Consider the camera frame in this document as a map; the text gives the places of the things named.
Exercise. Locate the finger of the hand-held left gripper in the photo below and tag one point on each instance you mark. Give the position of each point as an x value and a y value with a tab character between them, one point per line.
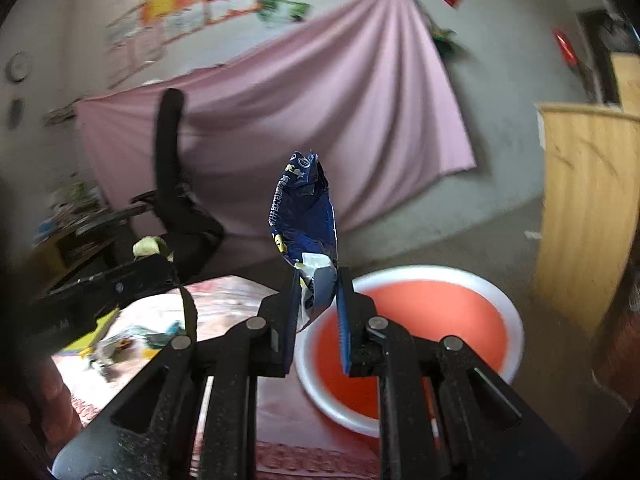
145	272

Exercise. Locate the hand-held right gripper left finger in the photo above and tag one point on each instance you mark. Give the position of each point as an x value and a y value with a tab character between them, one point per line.
289	320

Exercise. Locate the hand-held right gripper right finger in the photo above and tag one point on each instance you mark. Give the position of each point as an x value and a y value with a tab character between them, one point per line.
344	330

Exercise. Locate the pale yellow scrap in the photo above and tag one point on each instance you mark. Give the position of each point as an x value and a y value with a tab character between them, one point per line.
147	246

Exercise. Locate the red and white basin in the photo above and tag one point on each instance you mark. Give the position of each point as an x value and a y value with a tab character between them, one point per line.
450	310

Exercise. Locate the blue snack wrapper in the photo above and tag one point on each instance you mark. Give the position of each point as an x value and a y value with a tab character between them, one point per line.
305	210

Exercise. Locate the yellow book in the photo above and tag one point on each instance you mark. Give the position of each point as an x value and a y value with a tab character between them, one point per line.
97	332

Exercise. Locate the silver crumpled wrapper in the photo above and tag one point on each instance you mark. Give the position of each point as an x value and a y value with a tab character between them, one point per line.
107	352

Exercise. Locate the pink floral tablecloth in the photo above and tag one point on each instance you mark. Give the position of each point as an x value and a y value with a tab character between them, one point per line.
225	295

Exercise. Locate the wooden desk with shelf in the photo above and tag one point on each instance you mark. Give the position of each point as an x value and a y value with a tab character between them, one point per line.
65	255

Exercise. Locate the pile of papers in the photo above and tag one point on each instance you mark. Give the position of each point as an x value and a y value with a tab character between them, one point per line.
70	207

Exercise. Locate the black office chair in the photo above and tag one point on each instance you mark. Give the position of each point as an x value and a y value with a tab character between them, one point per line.
170	160

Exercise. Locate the pink hanging cloth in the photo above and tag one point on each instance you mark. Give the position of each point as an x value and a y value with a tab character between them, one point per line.
325	110

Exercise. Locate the green photo poster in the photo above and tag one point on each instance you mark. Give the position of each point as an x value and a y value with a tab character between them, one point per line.
282	9

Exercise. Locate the red hanging ornament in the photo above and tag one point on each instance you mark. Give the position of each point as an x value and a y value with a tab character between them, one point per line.
566	47

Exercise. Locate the dark framed door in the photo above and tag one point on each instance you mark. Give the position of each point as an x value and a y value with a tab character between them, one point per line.
605	40

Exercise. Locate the round wall clock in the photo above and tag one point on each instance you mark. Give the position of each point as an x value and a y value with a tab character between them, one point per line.
18	66

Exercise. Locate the row of wall certificates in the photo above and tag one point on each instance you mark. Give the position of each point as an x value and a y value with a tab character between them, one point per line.
185	10

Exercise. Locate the green wall ornament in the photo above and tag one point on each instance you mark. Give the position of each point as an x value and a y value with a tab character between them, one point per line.
444	40

